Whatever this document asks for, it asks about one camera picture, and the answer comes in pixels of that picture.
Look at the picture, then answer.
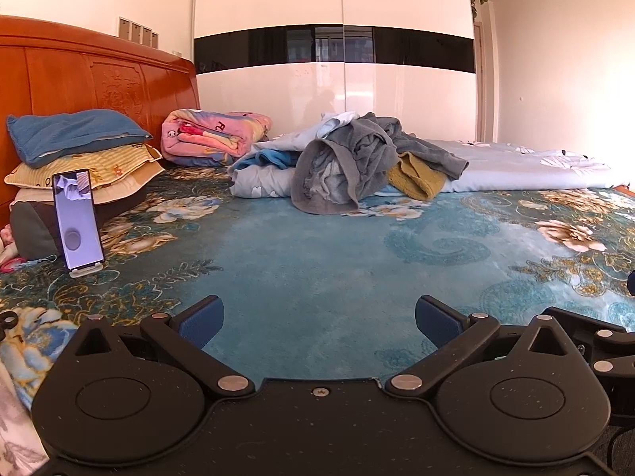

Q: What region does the floral teal bed blanket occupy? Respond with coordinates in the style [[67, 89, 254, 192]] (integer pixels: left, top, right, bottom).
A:
[[0, 163, 635, 407]]

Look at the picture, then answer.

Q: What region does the smartphone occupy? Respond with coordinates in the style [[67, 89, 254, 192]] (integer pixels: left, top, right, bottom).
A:
[[52, 169, 106, 271]]

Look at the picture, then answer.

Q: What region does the beige pillow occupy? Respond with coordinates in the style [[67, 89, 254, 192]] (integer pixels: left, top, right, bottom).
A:
[[10, 161, 167, 206]]

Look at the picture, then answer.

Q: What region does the dark grey cushion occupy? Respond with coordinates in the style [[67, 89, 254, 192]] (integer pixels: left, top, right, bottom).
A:
[[9, 186, 150, 261]]

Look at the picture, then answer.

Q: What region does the glossy white wardrobe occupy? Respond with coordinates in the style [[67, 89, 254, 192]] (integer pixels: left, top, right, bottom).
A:
[[192, 0, 478, 142]]

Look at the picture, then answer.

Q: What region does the white phone stand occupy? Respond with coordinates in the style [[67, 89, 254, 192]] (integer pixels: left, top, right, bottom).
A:
[[68, 262, 106, 279]]

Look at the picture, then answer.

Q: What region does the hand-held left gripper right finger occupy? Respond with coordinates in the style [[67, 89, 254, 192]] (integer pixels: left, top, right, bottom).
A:
[[384, 296, 571, 400]]

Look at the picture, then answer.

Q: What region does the wall switch panel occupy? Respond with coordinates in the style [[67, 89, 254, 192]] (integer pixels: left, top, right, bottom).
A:
[[118, 16, 160, 49]]

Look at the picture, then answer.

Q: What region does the grey sweatshirt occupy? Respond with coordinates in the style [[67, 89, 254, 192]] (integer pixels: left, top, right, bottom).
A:
[[290, 113, 470, 216]]

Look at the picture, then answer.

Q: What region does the blue pillow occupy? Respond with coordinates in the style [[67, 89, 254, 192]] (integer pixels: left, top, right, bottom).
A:
[[6, 109, 154, 169]]

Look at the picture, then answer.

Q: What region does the mustard yellow garment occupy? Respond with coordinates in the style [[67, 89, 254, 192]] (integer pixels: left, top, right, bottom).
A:
[[386, 151, 450, 202]]

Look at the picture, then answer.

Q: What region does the blue fleece garment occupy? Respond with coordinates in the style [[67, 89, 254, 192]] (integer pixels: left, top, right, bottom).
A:
[[232, 148, 304, 172]]

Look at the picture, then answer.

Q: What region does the light blue long-sleeve shirt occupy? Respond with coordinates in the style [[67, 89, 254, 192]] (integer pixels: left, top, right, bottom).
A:
[[317, 110, 361, 140]]

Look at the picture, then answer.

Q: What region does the red pink cloth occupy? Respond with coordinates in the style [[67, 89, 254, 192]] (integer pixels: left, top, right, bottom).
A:
[[0, 225, 28, 274]]

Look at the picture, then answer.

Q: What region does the folded pink cartoon blanket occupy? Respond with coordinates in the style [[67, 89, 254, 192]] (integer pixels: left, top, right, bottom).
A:
[[160, 108, 273, 168]]

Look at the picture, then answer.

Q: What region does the yellow striped pillow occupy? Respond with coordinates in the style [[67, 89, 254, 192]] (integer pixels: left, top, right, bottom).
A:
[[4, 143, 164, 193]]

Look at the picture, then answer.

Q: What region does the white grey floral cloth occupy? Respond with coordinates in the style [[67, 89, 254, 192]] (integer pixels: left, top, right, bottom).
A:
[[0, 357, 50, 476]]

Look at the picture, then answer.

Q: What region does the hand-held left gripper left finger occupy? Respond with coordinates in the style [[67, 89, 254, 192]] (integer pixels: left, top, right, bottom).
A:
[[74, 296, 256, 398]]

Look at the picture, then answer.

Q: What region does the carved wooden headboard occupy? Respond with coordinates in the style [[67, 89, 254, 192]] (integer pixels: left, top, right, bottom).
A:
[[0, 15, 202, 229]]

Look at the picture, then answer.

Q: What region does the white door frame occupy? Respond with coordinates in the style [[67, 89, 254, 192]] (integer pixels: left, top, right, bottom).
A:
[[473, 20, 499, 144]]

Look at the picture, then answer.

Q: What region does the pale blue flower-print quilt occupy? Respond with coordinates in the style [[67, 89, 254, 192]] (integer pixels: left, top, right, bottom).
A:
[[228, 111, 612, 199]]

